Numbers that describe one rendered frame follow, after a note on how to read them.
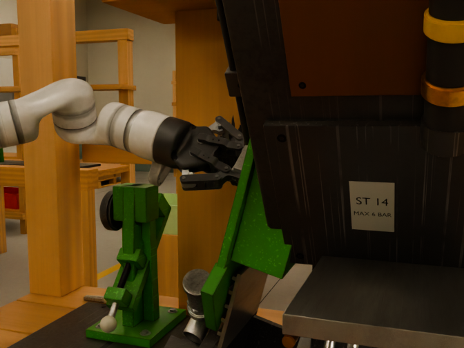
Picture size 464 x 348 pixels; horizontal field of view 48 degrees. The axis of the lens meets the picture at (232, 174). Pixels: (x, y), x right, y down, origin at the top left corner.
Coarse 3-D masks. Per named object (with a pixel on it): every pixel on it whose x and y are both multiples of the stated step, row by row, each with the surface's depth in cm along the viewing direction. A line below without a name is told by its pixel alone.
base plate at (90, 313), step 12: (72, 312) 106; (84, 312) 106; (96, 312) 106; (108, 312) 106; (48, 324) 100; (60, 324) 100; (72, 324) 100; (84, 324) 100; (180, 324) 100; (36, 336) 95; (48, 336) 95; (60, 336) 95; (72, 336) 95; (84, 336) 95; (168, 336) 95; (180, 336) 95
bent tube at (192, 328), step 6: (240, 156) 74; (240, 162) 74; (234, 168) 73; (240, 168) 73; (192, 318) 73; (192, 324) 73; (198, 324) 73; (204, 324) 73; (186, 330) 72; (192, 330) 72; (198, 330) 72; (204, 330) 73; (186, 336) 74; (192, 336) 74; (198, 336) 72; (204, 336) 73; (198, 342) 73
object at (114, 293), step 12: (168, 204) 103; (156, 228) 100; (120, 252) 95; (144, 264) 96; (120, 276) 96; (144, 276) 95; (108, 288) 91; (120, 288) 91; (132, 288) 93; (108, 300) 91; (120, 300) 89; (132, 300) 92
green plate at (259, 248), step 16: (240, 176) 63; (256, 176) 64; (240, 192) 63; (256, 192) 64; (240, 208) 63; (256, 208) 64; (240, 224) 65; (256, 224) 64; (224, 240) 64; (240, 240) 65; (256, 240) 64; (272, 240) 64; (224, 256) 65; (240, 256) 65; (256, 256) 65; (272, 256) 64; (288, 256) 63; (272, 272) 64
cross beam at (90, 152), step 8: (88, 144) 124; (88, 152) 124; (96, 152) 124; (104, 152) 123; (112, 152) 122; (120, 152) 121; (128, 152) 121; (88, 160) 124; (96, 160) 124; (104, 160) 123; (112, 160) 122; (120, 160) 122; (128, 160) 121; (136, 160) 120; (144, 160) 119
